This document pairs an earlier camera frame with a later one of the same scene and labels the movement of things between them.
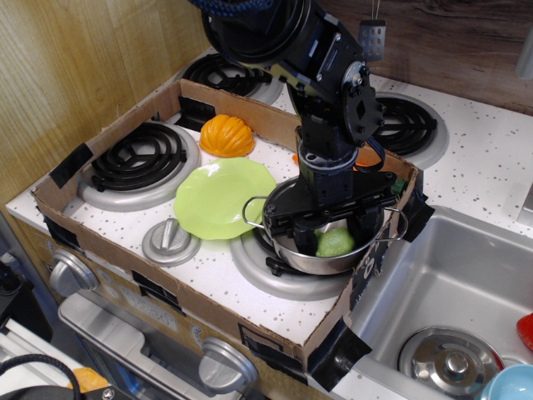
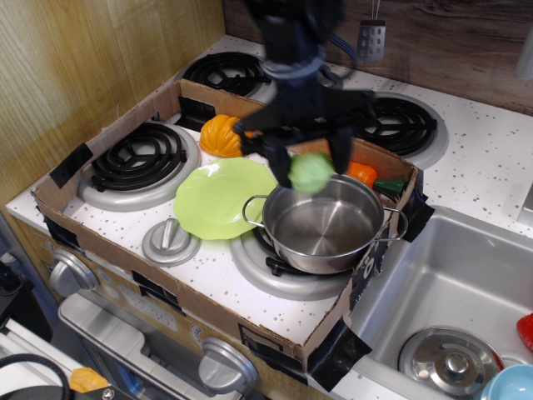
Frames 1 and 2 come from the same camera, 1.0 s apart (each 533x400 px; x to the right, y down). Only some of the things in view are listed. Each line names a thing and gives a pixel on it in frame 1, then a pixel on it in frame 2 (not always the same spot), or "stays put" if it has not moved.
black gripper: [330, 184] -> [304, 106]
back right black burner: [412, 128] stays put
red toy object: [525, 327] stays put
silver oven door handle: [119, 338] stays put
